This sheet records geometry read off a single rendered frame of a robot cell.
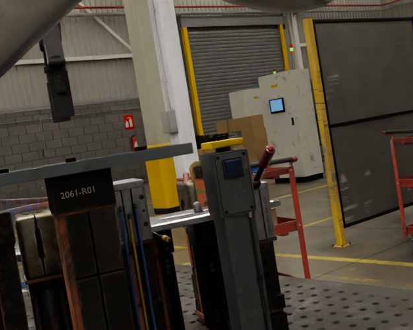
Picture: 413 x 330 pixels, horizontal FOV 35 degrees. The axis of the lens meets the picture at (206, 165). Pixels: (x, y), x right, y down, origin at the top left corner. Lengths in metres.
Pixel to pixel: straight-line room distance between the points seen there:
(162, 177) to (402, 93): 3.43
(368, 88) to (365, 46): 0.40
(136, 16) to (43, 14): 8.23
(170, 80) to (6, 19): 4.94
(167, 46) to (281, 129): 6.55
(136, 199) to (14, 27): 0.74
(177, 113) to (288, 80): 6.30
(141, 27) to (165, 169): 1.90
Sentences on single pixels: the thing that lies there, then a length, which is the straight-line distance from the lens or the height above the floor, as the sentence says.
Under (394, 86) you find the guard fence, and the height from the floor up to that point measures 1.31.
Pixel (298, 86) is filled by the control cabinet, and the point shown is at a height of 1.69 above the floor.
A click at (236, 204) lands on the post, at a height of 1.05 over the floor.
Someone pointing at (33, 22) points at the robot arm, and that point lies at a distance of 0.54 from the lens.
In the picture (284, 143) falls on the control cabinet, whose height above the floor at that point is 0.74.
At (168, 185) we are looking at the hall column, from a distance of 8.58.
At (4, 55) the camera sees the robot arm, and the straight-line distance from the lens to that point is 0.55.
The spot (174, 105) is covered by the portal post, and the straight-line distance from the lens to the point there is 5.44.
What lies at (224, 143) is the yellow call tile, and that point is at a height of 1.16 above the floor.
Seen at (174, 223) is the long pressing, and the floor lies 1.00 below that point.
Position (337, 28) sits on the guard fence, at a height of 1.90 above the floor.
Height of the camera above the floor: 1.18
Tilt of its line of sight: 3 degrees down
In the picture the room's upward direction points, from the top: 9 degrees counter-clockwise
